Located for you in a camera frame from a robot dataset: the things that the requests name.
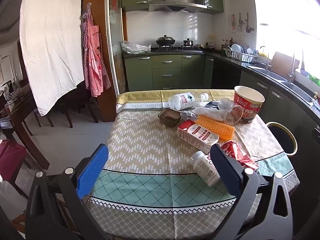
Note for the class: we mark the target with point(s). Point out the maroon cloth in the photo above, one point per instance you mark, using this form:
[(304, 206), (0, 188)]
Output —
[(12, 160)]

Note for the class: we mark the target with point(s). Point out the clear plastic bag on counter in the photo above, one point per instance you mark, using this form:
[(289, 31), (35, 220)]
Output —
[(135, 48)]

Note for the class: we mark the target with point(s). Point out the dark pan with lid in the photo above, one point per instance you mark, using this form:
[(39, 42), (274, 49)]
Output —
[(207, 46)]

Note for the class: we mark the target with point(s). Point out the white milk carton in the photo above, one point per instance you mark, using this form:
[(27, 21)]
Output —
[(197, 135)]

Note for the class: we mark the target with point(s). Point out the silver snack wrapper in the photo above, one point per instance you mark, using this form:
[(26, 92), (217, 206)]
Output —
[(187, 115)]

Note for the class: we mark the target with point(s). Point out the orange scrubbing sponge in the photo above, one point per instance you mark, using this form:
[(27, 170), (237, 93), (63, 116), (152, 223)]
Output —
[(220, 128)]

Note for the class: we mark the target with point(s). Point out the clear plastic cup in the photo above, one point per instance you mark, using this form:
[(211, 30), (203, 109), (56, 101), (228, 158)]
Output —
[(232, 116)]

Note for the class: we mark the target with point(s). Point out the white dish rack with dishes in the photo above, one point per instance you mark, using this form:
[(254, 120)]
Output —
[(240, 56)]

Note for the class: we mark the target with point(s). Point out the green lower cabinets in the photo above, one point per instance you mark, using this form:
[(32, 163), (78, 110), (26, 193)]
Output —
[(166, 67)]

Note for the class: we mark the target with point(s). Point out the dark wooden chair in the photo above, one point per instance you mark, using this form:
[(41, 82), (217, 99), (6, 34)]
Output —
[(80, 100)]

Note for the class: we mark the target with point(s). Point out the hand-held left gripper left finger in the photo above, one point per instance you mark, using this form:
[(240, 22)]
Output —
[(92, 172)]

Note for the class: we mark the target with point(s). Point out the yellow-rimmed blue trash bin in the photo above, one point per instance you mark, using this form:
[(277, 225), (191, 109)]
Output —
[(280, 137)]

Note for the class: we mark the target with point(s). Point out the black wok with lid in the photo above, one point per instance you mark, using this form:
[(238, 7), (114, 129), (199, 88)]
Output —
[(165, 40)]

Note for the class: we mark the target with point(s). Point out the patterned tablecloth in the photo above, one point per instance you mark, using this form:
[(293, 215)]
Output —
[(150, 142)]

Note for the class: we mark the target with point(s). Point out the small steel faucet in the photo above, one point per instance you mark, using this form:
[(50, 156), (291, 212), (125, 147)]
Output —
[(268, 60)]

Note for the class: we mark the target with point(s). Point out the gas stove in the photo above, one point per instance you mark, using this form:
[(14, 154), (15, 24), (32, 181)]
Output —
[(175, 48)]

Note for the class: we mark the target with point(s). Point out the red checked apron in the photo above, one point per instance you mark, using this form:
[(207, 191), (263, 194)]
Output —
[(93, 55)]

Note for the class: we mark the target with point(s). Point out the white pill bottle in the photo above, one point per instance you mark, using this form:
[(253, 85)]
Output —
[(203, 167)]

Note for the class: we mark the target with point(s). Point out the red instant noodle cup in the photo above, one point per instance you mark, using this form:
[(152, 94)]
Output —
[(250, 107)]

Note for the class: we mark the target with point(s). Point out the steel double sink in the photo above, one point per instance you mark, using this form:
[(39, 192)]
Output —
[(275, 76)]

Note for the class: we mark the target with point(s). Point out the hanging steel utensil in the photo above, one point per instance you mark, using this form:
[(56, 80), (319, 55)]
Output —
[(240, 22)]

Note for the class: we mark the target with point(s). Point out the small black pot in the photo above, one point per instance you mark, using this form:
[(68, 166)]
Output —
[(188, 42)]

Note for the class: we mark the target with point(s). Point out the wooden cutting board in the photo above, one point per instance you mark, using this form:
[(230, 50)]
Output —
[(282, 62)]

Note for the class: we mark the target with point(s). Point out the clear plastic water bottle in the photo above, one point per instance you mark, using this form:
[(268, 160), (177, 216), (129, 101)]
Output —
[(185, 101)]

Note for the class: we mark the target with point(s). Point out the glass sliding door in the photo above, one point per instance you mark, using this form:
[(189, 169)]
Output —
[(115, 30)]

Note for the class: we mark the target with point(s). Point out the red cola can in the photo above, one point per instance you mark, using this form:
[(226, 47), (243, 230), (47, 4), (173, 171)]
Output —
[(240, 155)]

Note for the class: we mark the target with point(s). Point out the white hanging sheet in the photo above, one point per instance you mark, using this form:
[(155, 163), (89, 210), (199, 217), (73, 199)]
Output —
[(50, 42)]

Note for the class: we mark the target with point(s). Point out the condiment bottles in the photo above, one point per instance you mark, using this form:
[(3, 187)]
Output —
[(227, 45)]

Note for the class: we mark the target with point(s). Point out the white plastic bag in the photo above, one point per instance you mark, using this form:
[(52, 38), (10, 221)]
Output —
[(207, 112)]

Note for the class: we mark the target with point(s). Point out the tall steel faucet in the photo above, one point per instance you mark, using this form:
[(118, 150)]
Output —
[(291, 72)]

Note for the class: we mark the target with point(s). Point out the brown plastic tray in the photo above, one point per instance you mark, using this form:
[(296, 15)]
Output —
[(169, 117)]

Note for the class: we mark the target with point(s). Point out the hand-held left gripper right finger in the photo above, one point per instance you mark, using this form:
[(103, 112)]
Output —
[(225, 170)]

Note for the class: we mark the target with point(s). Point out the dark wooden dining table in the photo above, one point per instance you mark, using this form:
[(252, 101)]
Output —
[(20, 120)]

